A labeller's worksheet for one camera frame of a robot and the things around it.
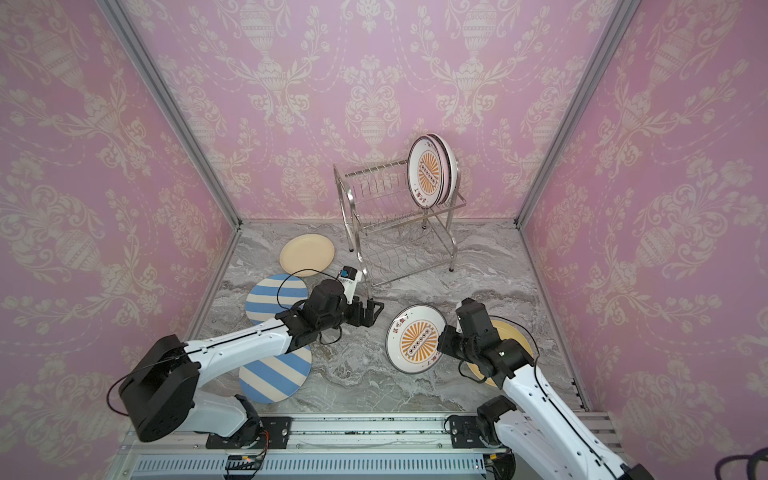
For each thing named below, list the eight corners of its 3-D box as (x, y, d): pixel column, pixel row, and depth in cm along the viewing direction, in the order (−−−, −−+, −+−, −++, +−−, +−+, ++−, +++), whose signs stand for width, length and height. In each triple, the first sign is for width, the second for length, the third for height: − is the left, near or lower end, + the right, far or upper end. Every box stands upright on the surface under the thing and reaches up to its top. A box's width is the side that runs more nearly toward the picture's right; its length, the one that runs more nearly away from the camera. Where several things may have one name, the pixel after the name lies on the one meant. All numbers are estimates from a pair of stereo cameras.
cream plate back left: (276, 276, 107) (274, 273, 105) (287, 236, 119) (286, 233, 117) (330, 276, 107) (329, 273, 105) (337, 236, 119) (336, 233, 117)
